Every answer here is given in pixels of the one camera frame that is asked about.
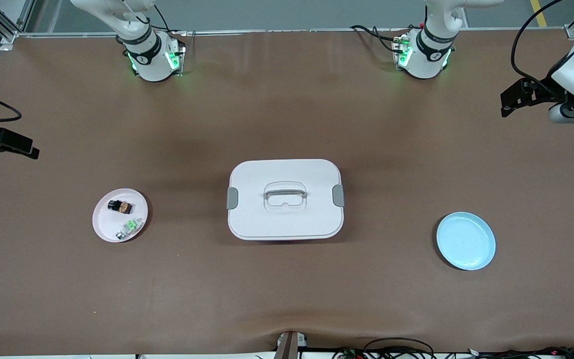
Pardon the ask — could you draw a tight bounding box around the black orange switch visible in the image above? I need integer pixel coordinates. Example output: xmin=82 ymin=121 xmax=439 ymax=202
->
xmin=108 ymin=199 xmax=135 ymax=215

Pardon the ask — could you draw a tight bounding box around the pink plate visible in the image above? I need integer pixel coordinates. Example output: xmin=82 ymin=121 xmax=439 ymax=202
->
xmin=92 ymin=188 xmax=149 ymax=243

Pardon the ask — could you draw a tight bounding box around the blue plate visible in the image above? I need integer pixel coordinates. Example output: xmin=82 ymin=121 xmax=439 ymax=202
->
xmin=436 ymin=211 xmax=496 ymax=271

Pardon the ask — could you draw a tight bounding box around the white lidded storage box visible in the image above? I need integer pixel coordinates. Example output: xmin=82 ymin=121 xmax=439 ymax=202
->
xmin=226 ymin=159 xmax=346 ymax=241

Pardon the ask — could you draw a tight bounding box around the brown table mat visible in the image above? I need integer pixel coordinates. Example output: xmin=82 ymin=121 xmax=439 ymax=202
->
xmin=0 ymin=29 xmax=574 ymax=356

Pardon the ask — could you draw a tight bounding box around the green switch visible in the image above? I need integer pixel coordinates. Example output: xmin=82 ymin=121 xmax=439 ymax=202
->
xmin=116 ymin=217 xmax=144 ymax=240

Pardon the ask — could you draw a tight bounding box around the black left arm base cable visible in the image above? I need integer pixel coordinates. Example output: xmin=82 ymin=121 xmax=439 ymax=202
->
xmin=350 ymin=25 xmax=406 ymax=53

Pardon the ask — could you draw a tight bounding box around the black arm base cable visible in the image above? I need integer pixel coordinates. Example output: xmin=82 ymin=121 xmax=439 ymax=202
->
xmin=153 ymin=4 xmax=186 ymax=53
xmin=350 ymin=25 xmax=406 ymax=53

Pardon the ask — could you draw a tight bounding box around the black right arm base cable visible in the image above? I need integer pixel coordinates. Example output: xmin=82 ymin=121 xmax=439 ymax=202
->
xmin=153 ymin=4 xmax=186 ymax=53

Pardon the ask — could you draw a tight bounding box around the grey box lid handle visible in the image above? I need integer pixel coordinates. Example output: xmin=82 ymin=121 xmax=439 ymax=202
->
xmin=264 ymin=182 xmax=308 ymax=201

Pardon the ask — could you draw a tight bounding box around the silver table edge rail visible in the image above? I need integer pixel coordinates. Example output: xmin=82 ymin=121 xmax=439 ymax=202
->
xmin=18 ymin=28 xmax=567 ymax=38

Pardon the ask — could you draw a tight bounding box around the black cable bundle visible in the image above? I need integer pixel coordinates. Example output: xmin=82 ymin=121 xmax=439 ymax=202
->
xmin=466 ymin=346 xmax=574 ymax=359

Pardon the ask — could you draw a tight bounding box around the black looped cable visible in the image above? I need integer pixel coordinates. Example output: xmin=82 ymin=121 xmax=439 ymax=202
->
xmin=363 ymin=338 xmax=434 ymax=359

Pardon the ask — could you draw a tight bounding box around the grey mount post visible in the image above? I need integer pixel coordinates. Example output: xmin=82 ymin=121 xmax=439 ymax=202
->
xmin=274 ymin=331 xmax=308 ymax=359

